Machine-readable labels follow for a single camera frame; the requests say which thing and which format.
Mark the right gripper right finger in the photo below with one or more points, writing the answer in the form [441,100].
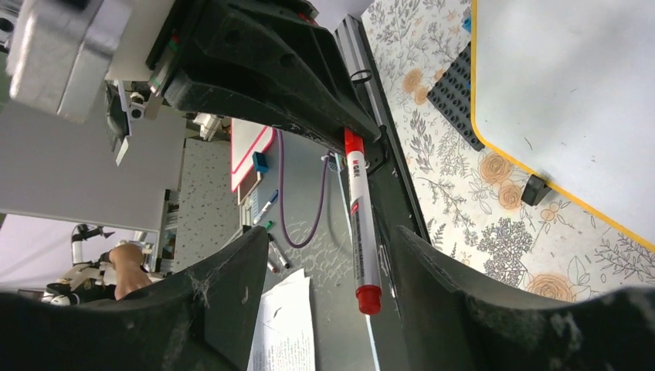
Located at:
[456,318]

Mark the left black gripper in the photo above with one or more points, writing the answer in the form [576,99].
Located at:
[260,61]

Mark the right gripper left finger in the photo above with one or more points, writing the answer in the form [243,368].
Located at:
[201,318]

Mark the red whiteboard marker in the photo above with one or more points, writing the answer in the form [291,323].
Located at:
[368,287]

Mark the yellow framed whiteboard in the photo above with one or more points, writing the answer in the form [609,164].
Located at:
[565,90]

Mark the black whiteboard foot clip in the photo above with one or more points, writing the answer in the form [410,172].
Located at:
[535,190]

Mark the floral table mat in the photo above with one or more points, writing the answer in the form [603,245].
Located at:
[471,200]

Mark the dark grey building baseplate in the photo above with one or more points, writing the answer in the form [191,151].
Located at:
[451,96]

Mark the light blue building brick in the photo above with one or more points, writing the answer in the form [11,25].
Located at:
[467,24]

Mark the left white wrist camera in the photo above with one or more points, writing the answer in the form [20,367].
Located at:
[61,52]

